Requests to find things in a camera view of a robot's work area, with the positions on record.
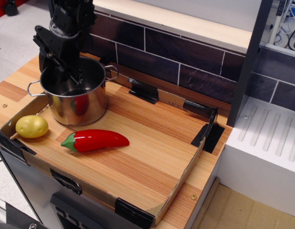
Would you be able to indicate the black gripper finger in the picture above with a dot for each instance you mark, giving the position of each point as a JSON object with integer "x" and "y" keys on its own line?
{"x": 52, "y": 67}
{"x": 73, "y": 74}

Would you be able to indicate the red toy chili pepper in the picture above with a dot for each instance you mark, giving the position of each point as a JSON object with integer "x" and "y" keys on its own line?
{"x": 93, "y": 139}

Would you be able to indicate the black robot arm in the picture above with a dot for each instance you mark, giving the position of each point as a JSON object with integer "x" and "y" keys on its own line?
{"x": 66, "y": 37}

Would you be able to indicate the white ribbed drainboard sink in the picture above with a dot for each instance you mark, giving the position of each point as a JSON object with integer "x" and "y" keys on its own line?
{"x": 258, "y": 159}

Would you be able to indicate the dark grey vertical post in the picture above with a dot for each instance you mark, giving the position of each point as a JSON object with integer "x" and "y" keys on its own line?
{"x": 244, "y": 82}

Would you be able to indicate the metal pot with wire handles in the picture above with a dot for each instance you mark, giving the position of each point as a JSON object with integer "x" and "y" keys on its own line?
{"x": 81, "y": 99}

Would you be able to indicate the yellow toy potato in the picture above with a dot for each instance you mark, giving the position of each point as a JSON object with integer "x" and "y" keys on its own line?
{"x": 31, "y": 126}

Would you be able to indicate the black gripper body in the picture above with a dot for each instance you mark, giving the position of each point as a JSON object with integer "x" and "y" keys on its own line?
{"x": 68, "y": 31}

